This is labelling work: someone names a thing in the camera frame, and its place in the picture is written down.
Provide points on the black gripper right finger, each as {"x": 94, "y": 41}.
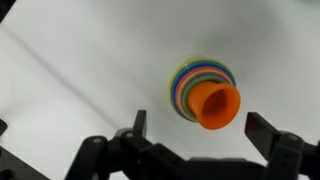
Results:
{"x": 283, "y": 146}

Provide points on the stack of multicoloured bowls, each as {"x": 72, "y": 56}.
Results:
{"x": 186, "y": 83}

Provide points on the small orange plastic bowl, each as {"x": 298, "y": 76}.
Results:
{"x": 216, "y": 105}

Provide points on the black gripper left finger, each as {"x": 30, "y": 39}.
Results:
{"x": 146, "y": 156}

